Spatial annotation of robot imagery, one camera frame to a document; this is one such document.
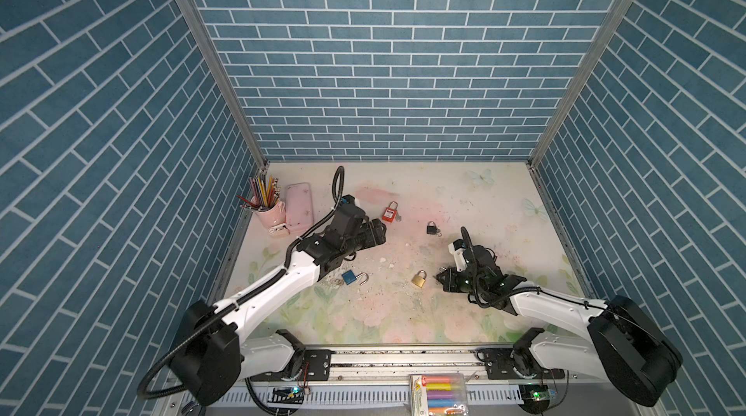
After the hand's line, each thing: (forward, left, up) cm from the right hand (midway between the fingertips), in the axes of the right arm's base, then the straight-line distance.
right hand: (434, 274), depth 87 cm
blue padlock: (-2, +26, -2) cm, 26 cm away
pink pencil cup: (+15, +55, +3) cm, 57 cm away
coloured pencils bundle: (+20, +57, +9) cm, 61 cm away
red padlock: (+22, +15, -1) cm, 26 cm away
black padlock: (+18, 0, -3) cm, 18 cm away
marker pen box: (-30, -1, -1) cm, 30 cm away
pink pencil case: (+19, +47, +1) cm, 51 cm away
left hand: (+6, +17, +13) cm, 22 cm away
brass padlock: (-1, +4, -3) cm, 5 cm away
